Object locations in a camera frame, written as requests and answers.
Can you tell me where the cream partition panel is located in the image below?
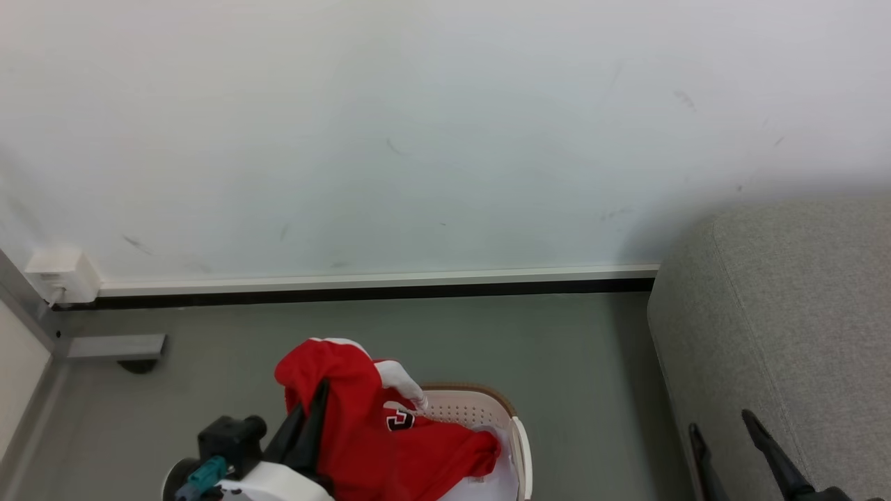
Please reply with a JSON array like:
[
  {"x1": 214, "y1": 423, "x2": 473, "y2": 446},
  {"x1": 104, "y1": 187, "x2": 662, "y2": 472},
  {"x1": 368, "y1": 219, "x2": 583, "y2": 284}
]
[{"x1": 0, "y1": 298, "x2": 54, "y2": 463}]

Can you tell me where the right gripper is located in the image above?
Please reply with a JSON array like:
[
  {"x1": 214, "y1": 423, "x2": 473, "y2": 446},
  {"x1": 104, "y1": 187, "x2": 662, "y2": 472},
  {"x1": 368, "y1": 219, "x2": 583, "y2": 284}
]
[{"x1": 688, "y1": 408, "x2": 858, "y2": 501}]

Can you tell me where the white perforated laundry basket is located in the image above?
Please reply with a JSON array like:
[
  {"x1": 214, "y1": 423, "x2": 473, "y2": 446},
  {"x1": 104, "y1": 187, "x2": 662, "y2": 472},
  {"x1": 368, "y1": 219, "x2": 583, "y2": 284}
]
[{"x1": 407, "y1": 382, "x2": 534, "y2": 501}]

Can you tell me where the grey metal frame post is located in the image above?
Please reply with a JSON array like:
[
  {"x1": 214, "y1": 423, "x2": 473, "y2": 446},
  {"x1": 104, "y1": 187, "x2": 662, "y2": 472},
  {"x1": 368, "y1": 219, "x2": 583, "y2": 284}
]
[{"x1": 0, "y1": 248, "x2": 168, "y2": 363}]

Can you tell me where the white wall junction box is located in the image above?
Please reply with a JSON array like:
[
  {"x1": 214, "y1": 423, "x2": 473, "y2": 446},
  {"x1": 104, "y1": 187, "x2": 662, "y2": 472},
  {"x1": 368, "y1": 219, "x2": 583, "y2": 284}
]
[{"x1": 24, "y1": 248, "x2": 102, "y2": 306}]

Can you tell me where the red and white jersey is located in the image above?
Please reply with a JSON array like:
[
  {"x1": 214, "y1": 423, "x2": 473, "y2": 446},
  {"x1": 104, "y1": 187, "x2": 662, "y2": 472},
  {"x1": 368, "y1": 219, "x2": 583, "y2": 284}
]
[{"x1": 274, "y1": 337, "x2": 503, "y2": 501}]

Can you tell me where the teal cable connector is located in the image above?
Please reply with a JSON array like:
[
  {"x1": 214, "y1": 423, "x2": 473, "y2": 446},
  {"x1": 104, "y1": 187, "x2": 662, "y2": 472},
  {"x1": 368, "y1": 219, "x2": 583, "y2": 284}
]
[{"x1": 175, "y1": 456, "x2": 229, "y2": 501}]

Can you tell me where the pale white folded garment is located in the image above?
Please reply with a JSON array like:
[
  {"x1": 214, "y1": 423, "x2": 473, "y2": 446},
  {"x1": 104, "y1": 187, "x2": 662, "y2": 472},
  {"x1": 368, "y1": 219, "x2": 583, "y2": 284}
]
[{"x1": 437, "y1": 424, "x2": 520, "y2": 501}]

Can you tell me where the white wall skirting trunking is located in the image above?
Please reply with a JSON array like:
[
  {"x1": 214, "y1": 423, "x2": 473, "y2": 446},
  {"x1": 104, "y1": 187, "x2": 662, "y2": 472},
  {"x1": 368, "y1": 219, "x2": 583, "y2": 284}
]
[{"x1": 96, "y1": 262, "x2": 661, "y2": 300}]

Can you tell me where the grey fabric sofa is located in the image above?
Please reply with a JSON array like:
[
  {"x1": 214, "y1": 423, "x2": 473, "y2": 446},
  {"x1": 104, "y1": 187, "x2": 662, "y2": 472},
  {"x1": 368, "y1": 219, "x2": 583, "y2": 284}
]
[{"x1": 647, "y1": 196, "x2": 891, "y2": 501}]

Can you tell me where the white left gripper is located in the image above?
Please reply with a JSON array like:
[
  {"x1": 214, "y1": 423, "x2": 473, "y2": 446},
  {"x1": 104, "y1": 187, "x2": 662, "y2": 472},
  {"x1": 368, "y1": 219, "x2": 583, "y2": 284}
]
[{"x1": 217, "y1": 379, "x2": 336, "y2": 501}]

